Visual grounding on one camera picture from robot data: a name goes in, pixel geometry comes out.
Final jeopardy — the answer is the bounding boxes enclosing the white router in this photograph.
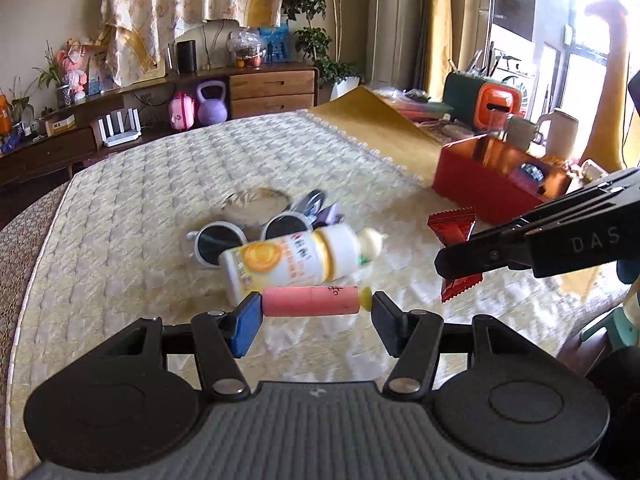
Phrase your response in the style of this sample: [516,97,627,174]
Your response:
[96,108,143,149]

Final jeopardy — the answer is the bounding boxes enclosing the pink toy case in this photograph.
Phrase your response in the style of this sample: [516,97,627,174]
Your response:
[167,91,197,132]

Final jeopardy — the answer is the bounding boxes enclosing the pink flower bouquet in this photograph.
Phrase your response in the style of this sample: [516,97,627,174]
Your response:
[56,37,92,102]

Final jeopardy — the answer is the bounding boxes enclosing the purple nail clipper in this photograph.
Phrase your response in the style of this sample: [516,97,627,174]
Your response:
[312,203,346,227]

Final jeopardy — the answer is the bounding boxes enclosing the wooden media cabinet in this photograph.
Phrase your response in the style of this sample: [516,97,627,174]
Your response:
[0,61,321,187]

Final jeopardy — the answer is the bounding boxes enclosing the yellow curtain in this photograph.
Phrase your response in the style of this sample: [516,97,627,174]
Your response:
[424,0,455,104]

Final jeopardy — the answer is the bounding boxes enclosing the cream quilted table cover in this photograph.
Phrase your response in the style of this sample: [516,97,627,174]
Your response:
[5,109,626,411]

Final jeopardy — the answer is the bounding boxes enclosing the grey green mug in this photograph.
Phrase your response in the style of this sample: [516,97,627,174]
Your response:
[504,113,546,152]

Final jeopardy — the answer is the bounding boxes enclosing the red snack packet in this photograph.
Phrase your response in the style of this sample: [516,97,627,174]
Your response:
[427,208,484,304]

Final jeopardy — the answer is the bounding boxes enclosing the blue printed box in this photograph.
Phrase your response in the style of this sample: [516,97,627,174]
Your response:
[259,25,292,65]

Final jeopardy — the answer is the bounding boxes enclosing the white yellow drink bottle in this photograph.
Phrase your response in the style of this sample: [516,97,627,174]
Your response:
[220,223,386,306]

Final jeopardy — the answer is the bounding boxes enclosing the red storage box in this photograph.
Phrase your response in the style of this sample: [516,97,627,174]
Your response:
[432,135,574,227]

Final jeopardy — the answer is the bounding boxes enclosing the clear bag of fruit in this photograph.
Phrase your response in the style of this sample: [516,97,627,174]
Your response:
[227,30,266,70]

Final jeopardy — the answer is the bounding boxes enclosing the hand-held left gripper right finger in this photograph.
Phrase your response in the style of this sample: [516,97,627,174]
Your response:
[372,291,531,397]

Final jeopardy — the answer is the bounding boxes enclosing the small potted grass plant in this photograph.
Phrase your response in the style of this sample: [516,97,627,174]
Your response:
[32,42,77,109]

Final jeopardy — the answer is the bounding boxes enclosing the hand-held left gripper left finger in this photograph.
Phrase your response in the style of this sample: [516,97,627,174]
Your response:
[107,292,264,402]

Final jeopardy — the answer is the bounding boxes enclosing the small yellow white carton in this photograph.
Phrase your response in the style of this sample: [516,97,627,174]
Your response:
[43,112,77,137]

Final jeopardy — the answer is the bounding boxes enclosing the purple kettlebell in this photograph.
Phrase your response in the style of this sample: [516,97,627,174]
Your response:
[195,81,232,127]

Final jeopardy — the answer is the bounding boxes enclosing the pink sausage snack stick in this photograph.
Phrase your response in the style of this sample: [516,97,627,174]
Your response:
[261,284,374,318]

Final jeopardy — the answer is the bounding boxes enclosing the white planter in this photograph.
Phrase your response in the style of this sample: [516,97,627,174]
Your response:
[329,75,362,104]

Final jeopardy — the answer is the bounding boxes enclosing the round metal tin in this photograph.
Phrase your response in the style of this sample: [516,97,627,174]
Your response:
[220,187,294,227]

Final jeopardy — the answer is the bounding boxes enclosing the tall green houseplant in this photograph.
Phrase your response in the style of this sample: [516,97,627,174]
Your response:
[281,0,367,87]

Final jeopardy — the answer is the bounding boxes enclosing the gold table mat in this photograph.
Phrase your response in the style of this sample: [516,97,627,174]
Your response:
[307,85,447,187]

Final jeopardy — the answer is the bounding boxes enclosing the clear blue correction tape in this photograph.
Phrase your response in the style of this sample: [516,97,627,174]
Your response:
[289,190,327,215]

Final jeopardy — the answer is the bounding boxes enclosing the green orange utensil holder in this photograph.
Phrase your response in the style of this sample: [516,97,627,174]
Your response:
[442,49,527,132]

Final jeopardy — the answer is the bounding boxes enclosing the black cylinder speaker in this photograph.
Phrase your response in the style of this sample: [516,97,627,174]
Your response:
[177,38,198,75]

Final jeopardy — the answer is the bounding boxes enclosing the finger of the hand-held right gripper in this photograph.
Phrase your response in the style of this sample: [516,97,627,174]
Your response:
[434,217,540,281]
[512,167,640,233]

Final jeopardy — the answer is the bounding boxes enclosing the white jug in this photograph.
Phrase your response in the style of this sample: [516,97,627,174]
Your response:
[537,108,581,159]

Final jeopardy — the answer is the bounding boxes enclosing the white round sunglasses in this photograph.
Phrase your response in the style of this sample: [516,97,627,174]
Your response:
[187,211,314,267]

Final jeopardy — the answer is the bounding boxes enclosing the hanging floral cloth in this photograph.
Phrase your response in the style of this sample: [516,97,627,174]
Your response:
[97,0,292,87]

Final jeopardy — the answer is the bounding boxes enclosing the blue spiky ball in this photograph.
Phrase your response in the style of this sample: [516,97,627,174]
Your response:
[520,162,547,192]

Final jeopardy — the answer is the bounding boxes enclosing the brown lace tablecloth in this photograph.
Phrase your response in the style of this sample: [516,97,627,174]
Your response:
[0,182,71,461]

